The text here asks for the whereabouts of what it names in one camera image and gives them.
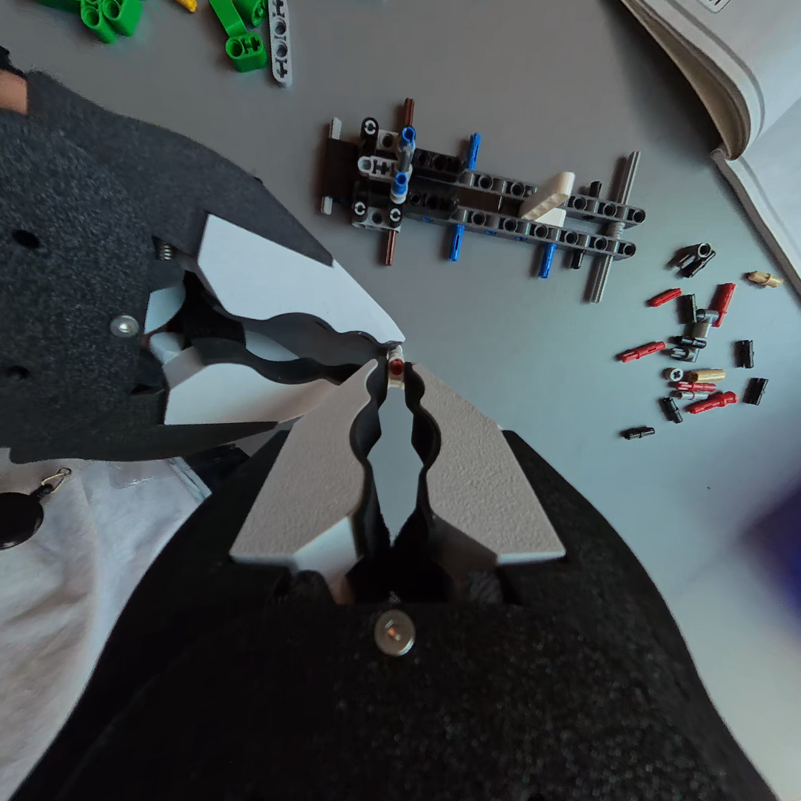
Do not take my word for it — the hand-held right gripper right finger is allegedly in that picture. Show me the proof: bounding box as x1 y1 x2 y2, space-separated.
394 362 568 605

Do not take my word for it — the lego chassis assembly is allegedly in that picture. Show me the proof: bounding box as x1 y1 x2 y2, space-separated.
321 97 647 305

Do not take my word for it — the black badge reel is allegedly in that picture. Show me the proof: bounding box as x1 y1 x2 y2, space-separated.
0 468 73 552

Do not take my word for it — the green lego connector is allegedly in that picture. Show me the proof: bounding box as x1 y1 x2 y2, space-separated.
36 0 146 45

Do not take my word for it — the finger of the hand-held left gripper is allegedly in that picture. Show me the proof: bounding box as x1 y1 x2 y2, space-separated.
149 319 379 428
144 213 406 354

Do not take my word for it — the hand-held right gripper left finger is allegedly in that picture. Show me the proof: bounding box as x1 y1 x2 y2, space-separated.
229 358 394 607

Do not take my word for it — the pile of small lego pins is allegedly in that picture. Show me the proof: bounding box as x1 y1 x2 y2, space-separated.
616 243 784 440

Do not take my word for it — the green lego beam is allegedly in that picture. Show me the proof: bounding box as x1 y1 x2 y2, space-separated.
208 0 271 73

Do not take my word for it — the person's left forearm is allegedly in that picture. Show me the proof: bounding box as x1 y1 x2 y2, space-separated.
0 68 30 117

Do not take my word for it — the grey lego beam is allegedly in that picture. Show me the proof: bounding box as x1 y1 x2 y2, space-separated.
268 0 296 86

